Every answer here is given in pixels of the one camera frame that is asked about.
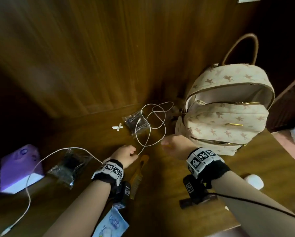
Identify person's left hand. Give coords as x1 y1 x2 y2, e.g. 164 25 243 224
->
110 145 139 170

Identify person's right hand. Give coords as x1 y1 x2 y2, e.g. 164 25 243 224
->
160 134 197 161

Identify wooden comb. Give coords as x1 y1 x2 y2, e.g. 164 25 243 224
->
129 155 150 200

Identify beige horse-print backpack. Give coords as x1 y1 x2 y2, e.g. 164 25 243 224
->
174 33 276 156

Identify person's left forearm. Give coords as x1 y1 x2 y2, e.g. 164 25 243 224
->
43 180 112 237

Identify person's right forearm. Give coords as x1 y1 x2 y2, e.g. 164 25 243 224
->
211 170 295 237

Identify left marker wristband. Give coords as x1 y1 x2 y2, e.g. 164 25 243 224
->
91 159 124 187

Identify marker wristband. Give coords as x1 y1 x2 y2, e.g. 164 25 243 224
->
91 159 124 187
186 147 231 189

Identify right marker wristband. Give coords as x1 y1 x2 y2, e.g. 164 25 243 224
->
186 147 231 189

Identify clear bag with dark contents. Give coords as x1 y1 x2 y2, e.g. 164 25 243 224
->
122 110 152 139

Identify large crinkled bag black contents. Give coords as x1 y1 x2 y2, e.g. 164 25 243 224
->
47 148 93 190

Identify black stick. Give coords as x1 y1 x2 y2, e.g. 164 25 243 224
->
179 194 219 210

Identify light blue printed packet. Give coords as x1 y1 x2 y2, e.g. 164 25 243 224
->
92 206 129 237

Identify white earbuds case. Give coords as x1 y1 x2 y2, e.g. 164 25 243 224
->
243 174 264 190

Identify dark wooden bed headboard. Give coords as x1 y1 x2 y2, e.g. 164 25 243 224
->
265 71 295 133

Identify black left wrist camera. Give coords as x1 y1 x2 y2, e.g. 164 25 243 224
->
113 180 132 210

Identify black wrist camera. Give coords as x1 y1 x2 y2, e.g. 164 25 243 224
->
183 175 210 205
113 180 132 210

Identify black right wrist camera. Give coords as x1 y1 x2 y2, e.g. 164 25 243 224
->
183 175 210 205

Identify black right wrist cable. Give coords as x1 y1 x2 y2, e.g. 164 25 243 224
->
208 192 295 218

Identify thin white charger cable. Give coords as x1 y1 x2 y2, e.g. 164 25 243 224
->
0 146 104 237

